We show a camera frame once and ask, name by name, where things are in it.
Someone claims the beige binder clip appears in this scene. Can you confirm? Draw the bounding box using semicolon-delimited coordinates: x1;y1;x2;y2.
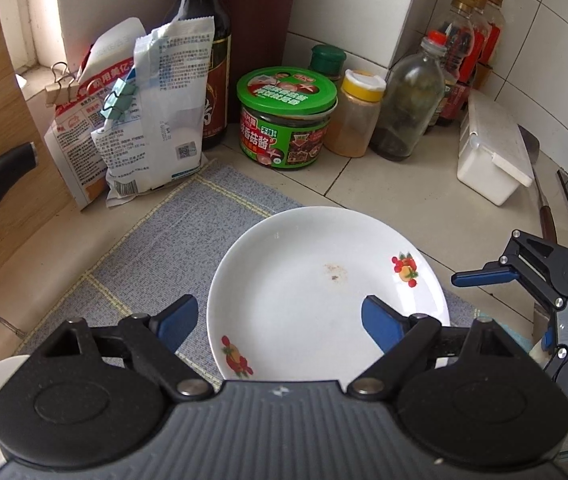
44;62;78;107

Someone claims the yellow cap spice jar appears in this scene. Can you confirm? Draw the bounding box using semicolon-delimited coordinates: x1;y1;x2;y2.
322;69;387;158

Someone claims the green lid sauce jar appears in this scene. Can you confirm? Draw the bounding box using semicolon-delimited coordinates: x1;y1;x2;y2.
236;67;339;171

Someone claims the dark red knife holder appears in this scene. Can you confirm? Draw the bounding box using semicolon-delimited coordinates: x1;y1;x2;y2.
214;0;299;83

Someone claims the white blue seasoning bag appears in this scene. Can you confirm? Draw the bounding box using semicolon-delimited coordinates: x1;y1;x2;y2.
90;16;215;209

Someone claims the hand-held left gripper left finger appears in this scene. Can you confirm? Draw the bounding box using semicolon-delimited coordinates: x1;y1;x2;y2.
28;294;215;403

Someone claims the green binder clip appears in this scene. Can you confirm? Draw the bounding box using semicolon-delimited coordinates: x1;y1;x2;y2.
100;79;138;122

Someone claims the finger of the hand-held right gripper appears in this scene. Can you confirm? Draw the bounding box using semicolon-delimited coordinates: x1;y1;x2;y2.
451;230;562;307
541;329;568;362

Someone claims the green cap spice bottle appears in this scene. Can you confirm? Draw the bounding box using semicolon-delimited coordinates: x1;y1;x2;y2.
309;44;347;82

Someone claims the wooden handled cleaver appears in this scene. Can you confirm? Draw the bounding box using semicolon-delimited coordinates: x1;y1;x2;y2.
516;125;558;244

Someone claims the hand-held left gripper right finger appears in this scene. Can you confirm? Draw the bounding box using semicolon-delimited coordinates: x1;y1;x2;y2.
345;295;518;398

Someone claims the dark soy sauce bottle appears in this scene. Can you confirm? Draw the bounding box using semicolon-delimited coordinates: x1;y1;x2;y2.
163;0;233;151

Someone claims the white plastic seasoning box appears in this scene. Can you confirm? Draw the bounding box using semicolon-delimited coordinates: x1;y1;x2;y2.
456;92;535;207

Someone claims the white red seasoning bag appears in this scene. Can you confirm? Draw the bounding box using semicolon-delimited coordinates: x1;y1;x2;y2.
44;17;145;212

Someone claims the clear glass bottle red cap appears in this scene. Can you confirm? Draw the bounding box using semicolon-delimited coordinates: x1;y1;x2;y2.
368;30;448;162

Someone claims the grey checked mat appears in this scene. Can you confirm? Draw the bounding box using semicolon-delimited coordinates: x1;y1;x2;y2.
14;160;480;396

